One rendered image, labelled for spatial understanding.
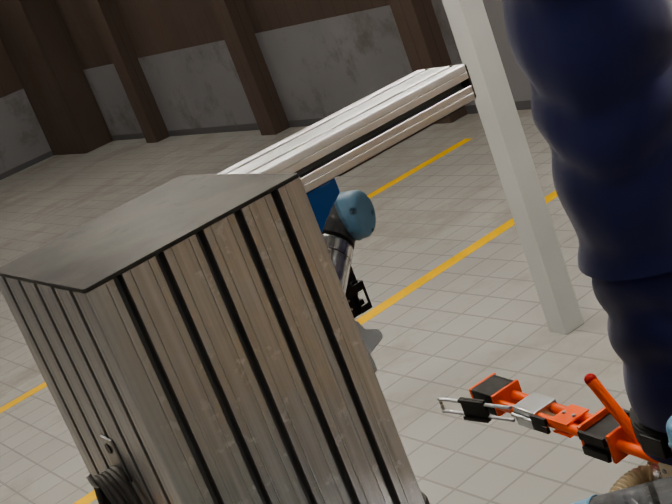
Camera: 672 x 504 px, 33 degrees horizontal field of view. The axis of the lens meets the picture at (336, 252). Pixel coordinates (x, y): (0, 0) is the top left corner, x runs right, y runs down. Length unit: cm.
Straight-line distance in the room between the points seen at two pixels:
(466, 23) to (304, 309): 389
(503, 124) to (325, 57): 664
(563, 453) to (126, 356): 356
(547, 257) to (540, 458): 114
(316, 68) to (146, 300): 1077
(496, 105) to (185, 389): 406
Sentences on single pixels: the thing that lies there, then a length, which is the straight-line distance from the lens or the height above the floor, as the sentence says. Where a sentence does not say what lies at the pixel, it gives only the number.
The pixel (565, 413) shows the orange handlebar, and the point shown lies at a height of 120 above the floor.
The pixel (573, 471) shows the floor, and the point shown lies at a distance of 436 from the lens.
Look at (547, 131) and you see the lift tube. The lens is 168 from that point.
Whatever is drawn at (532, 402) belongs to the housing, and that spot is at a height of 120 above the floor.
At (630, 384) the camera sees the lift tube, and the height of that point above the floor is 140.
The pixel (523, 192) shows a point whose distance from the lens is 513.
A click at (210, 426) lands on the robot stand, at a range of 107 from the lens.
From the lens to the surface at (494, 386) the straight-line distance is 240.
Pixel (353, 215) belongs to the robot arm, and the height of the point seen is 183.
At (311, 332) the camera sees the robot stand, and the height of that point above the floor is 188.
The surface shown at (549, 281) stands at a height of 28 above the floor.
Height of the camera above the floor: 227
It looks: 17 degrees down
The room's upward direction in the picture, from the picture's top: 21 degrees counter-clockwise
